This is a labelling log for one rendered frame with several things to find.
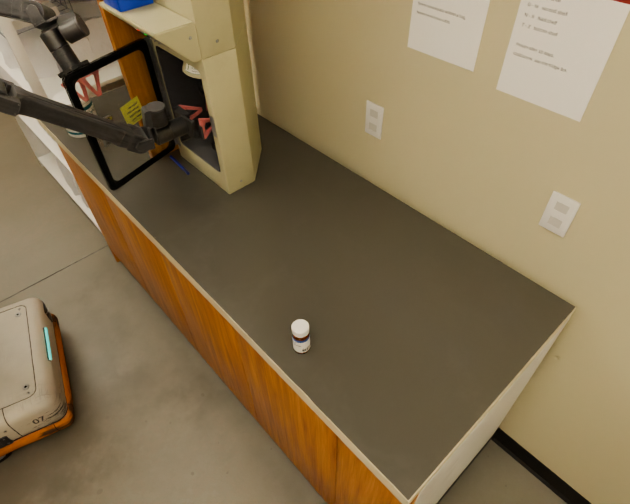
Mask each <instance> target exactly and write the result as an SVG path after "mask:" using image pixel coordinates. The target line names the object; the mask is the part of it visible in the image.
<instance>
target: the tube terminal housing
mask: <svg viewBox="0 0 630 504"><path fill-rule="evenodd" d="M153 2H155V3H157V4H159V5H161V6H163V7H165V8H167V9H169V10H171V11H173V12H175V13H177V14H179V15H181V16H183V17H185V18H187V19H189V20H191V21H193V22H194V23H195V28H196V33H197V38H198V43H199V48H200V53H201V58H202V59H201V60H200V61H198V62H192V61H190V60H188V59H187V58H185V57H183V56H182V55H180V54H178V53H176V52H175V51H173V50H171V49H169V48H167V47H166V46H164V45H162V44H160V45H159V44H158V43H159V42H157V41H156V42H154V39H152V42H153V46H154V49H155V47H156V46H159V47H160V48H162V49H164V50H165V51H167V52H169V53H170V54H172V55H174V56H175V57H177V58H179V59H181V60H182V61H184V62H186V63H187V64H189V65H191V66H192V67H194V68H196V69H197V70H198V71H199V73H200V76H201V79H202V84H203V89H204V94H205V98H206V103H207V108H208V113H209V115H210V116H212V117H213V118H214V123H215V128H216V133H217V137H215V136H214V135H213V137H214V141H215V146H216V151H217V156H218V161H219V165H220V170H221V172H218V171H217V170H215V169H214V168H213V167H211V166H210V165H209V164H207V163H206V162H205V161H204V160H202V159H201V158H200V157H198V156H197V155H196V154H195V153H193V152H192V151H191V150H189V149H188V148H187V147H185V146H184V145H183V144H182V142H181V140H180V138H179V141H180V144H181V146H179V145H178V146H179V150H180V154H181V156H182V157H183V158H184V159H186V160H187V161H188V162H189V163H191V164H192V165H193V166H194V167H196V168H197V169H198V170H200V171H201V172H202V173H203V174H205V175H206V176H207V177H208V178H210V179H211V180H212V181H213V182H215V183H216V184H217V185H218V186H220V187H221V188H222V189H223V190H225V191H226V192H227V193H228V194H232V193H233V192H235V191H237V190H239V189H241V188H243V187H244V186H246V185H248V184H250V183H252V182H254V181H255V178H256V173H257V169H258V164H259V159H260V155H261V150H262V147H261V139H260V131H259V123H258V115H257V107H256V99H255V91H254V83H253V75H252V67H251V59H250V51H249V43H248V35H247V27H246V19H245V11H244V3H243V0H153ZM155 53H156V49H155ZM156 57H157V53H156ZM157 60H158V57H157ZM158 64H159V60H158ZM159 68H160V64H159ZM160 71H161V68H160ZM161 75H162V71H161ZM162 79H163V75H162ZM163 82H164V79H163ZM164 86H165V82H164ZM165 90H166V86H165ZM166 93H167V90H166ZM167 97H168V93H167ZM168 100H169V97H168Z"/></svg>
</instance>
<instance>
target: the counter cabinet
mask: <svg viewBox="0 0 630 504"><path fill-rule="evenodd" d="M57 144H58V143H57ZM58 146H59V148H60V150H61V152H62V154H63V156H64V158H65V160H66V162H67V164H68V166H69V168H70V170H71V172H72V174H73V176H74V178H75V180H76V182H77V184H78V186H79V188H80V190H81V192H82V194H83V196H84V198H85V200H86V202H87V204H88V206H89V208H90V210H91V212H92V214H93V216H94V218H95V220H96V222H97V224H98V226H99V228H100V230H101V232H102V234H103V236H104V238H105V240H106V242H107V244H108V246H109V248H110V250H111V252H112V254H113V256H114V258H115V260H116V261H117V262H119V261H121V262H122V263H123V264H124V266H125V267H126V268H127V269H128V270H129V272H130V273H131V274H132V275H133V276H134V277H135V279H136V280H137V281H138V282H139V283H140V284H141V286H142V287H143V288H144V289H145V290H146V291H147V293H148V294H149V295H150V296H151V297H152V298H153V300H154V301H155V302H156V303H157V304H158V306H159V307H160V308H161V309H162V310H163V311H164V313H165V314H166V315H167V316H168V317H169V318H170V320H171V321H172V322H173V323H174V324H175V325H176V327H177V328H178V329H179V330H180V331H181V332H182V334H183V335H184V336H185V337H186V338H187V340H188V341H189V342H190V343H191V344H192V345H193V347H194V348H195V349H196V350H197V351H198V352H199V354H200V355H201V356H202V357H203V358H204V359H205V361H206V362H207V363H208V364H209V365H210V366H211V368H212V369H213V370H214V371H215V372H216V374H217V375H218V376H219V377H220V378H221V379H222V381H223V382H224V383H225V384H226V385H227V386H228V388H229V389H230V390H231V391H232V392H233V393H234V395H235V396H236V397H237V398H238V399H239V401H240V402H241V403H242V404H243V405H244V406H245V408H246V409H247V410H248V411H249V412H250V413H251V415H252V416H253V417H254V418H255V419H256V420H257V422H258V423H259V424H260V425H261V426H262V427H263V429H264V430H265V431H266V432H267V433H268V435H269V436H270V437H271V438H272V439H273V440H274V442H275V443H276V444H277V445H278V446H279V447H280V449H281V450H282V451H283V452H284V453H285V454H286V456H287V457H288V458H289V459H290V460H291V461H292V463H293V464H294V465H295V466H296V467H297V469H298V470H299V471H300V472H301V473H302V474H303V476H304V477H305V478H306V479H307V480H308V481H309V483H310V484H311V485H312V486H313V487H314V488H315V490H316V491H317V492H318V493H319V494H320V495H321V497H322V498H323V499H324V500H325V501H326V503H327V504H402V503H401V502H400V501H399V500H398V499H397V498H396V497H395V496H394V495H393V494H392V493H391V492H390V491H389V490H388V489H387V487H386V486H385V485H384V484H383V483H382V482H381V481H380V480H379V479H378V478H377V477H376V476H375V475H374V474H373V473H372V472H371V471H370V470H369V469H368V468H367V467H366V466H365V464H364V463H363V462H362V461H361V460H360V459H359V458H358V457H357V456H356V455H355V454H354V453H353V452H352V451H351V450H350V449H349V448H348V447H347V446H346V445H345V444H344V443H343V441H342V440H341V439H340V438H339V437H338V436H337V435H336V434H335V433H334V432H333V431H332V430H331V429H330V428H329V427H328V426H327V425H326V424H325V423H324V422H323V421H322V420H321V418H320V417H319V416H318V415H317V414H316V413H315V412H314V411H313V410H312V409H311V408H310V407H309V406H308V405H307V404H306V403H305V402H304V401H303V400H302V399H301V398H300V396H299V395H298V394H297V393H296V392H295V391H294V390H293V389H292V388H291V387H290V386H289V385H288V384H287V383H286V382H285V381H284V380H283V379H282V378H281V377H280V376H279V375H278V373H277V372H276V371H275V370H274V369H273V368H272V367H271V366H270V365H269V364H268V363H267V362H266V361H265V360H264V359H263V358H262V357H261V356H260V355H259V354H258V353H257V352H256V350H255V349H254V348H253V347H252V346H251V345H250V344H249V343H248V342H247V341H246V340H245V339H244V338H243V337H242V336H241V335H240V334H239V333H238V332H237V331H236V330H235V329H234V327H233V326H232V325H231V324H230V323H229V322H228V321H227V320H226V319H225V318H224V317H223V316H222V315H221V314H220V313H219V312H218V311H217V310H216V309H215V308H214V307H213V305H212V304H211V303H210V302H209V301H208V300H207V299H206V298H205V297H204V296H203V295H202V294H201V293H200V292H199V291H198V290H197V289H196V288H195V287H194V286H193V285H192V284H191V282H190V281H189V280H188V279H187V278H186V277H185V276H184V275H183V274H182V273H181V272H180V271H179V270H178V269H177V268H176V267H175V266H174V265H173V264H172V263H171V262H170V261H169V259H168V258H167V257H166V256H165V255H164V254H163V253H162V252H161V251H160V250H159V249H158V248H157V247H156V246H155V245H154V244H153V243H152V242H151V241H150V240H149V239H148V238H147V236H146V235H145V234H144V233H143V232H142V231H141V230H140V229H139V228H138V227H137V226H136V225H135V224H134V223H133V222H132V221H131V220H130V219H129V218H128V217H127V216H126V214H125V213H124V212H123V211H122V210H121V209H120V208H119V207H118V206H117V205H116V204H115V203H114V202H113V201H112V200H111V199H110V198H109V197H108V196H107V195H106V194H105V193H104V191H103V190H102V189H101V188H100V187H99V186H98V185H97V184H96V183H95V182H94V181H93V180H92V179H91V178H90V177H89V176H88V175H87V174H86V173H85V172H84V171H83V169H82V168H81V167H80V166H79V165H78V164H77V163H76V162H75V161H74V160H73V159H72V158H71V157H70V156H69V155H68V154H67V153H66V152H65V151H64V150H63V149H62V148H61V146H60V145H59V144H58ZM569 319H570V318H569ZM569 319H568V320H569ZM568 320H567V321H566V322H565V324H564V325H563V326H562V327H561V328H560V329H559V331H558V332H557V333H556V334H555V335H554V336H553V338H552V339H551V340H550V341H549V342H548V343H547V345H546V346H545V347H544V348H543V349H542V350H541V352H540V353H539V354H538V355H537V356H536V357H535V359H534V360H533V361H532V362H531V363H530V364H529V366H528V367H527V368H526V369H525V370H524V371H523V373H522V374H521V375H520V376H519V377H518V378H517V380H516V381H515V382H514V383H513V384H512V385H511V387H510V388H509V389H508V390H507V391H506V392H505V393H504V395H503V396H502V397H501V398H500V399H499V400H498V402H497V403H496V404H495V405H494V406H493V407H492V409H491V410H490V411H489V412H488V413H487V414H486V416H485V417H484V418H483V419H482V420H481V421H480V423H479V424H478V425H477V426H476V427H475V428H474V430H473V431H472V432H471V433H470V434H469V435H468V437H467V438H466V439H465V440H464V441H463V442H462V444H461V445H460V446H459V447H458V448H457V449H456V451H455V452H454V453H453V454H452V455H451V456H450V458H449V459H448V460H447V461H446V462H445V463H444V465H443V466H442V467H441V468H440V469H439V470H438V472H437V473H436V474H435V475H434V476H433V477H432V479H431V480H430V481H429V482H428V483H427V484H426V485H425V487H424V488H423V489H422V490H421V491H420V492H419V494H418V495H417V496H416V497H415V498H414V499H413V501H412V502H411V503H410V504H438V503H439V502H440V501H441V499H442V498H443V497H444V496H445V494H446V493H447V492H448V491H449V490H450V488H451V487H452V486H453V485H454V484H455V482H456V481H457V480H458V479H459V477H460V476H461V475H462V474H463V473H464V471H465V470H466V469H467V468H468V467H469V465H470V464H471V463H472V462H473V460H474V459H475V458H476V457H477V456H478V454H479V453H480V452H481V451H482V449H483V448H484V447H485V446H486V445H487V443H488V442H489V441H490V439H491V438H492V436H493V435H494V433H495V431H496V430H497V428H498V427H499V425H500V424H501V422H502V421H503V419H504V418H505V416H506V415H507V413H508V412H509V410H510V409H511V407H512V406H513V404H514V403H515V401H516V400H517V398H518V396H519V395H520V393H521V392H522V390H523V389H524V387H525V386H526V384H527V383H528V381H529V380H530V378H531V377H532V375H533V374H534V372H535V371H536V369H537V368H538V366H539V364H540V363H541V361H542V360H543V358H544V357H545V355H546V354H547V352H548V351H549V349H550V348H551V346H552V345H553V343H554V342H555V340H556V339H557V337H558V336H559V334H560V333H561V331H562V329H563V328H564V326H565V325H566V323H567V322H568Z"/></svg>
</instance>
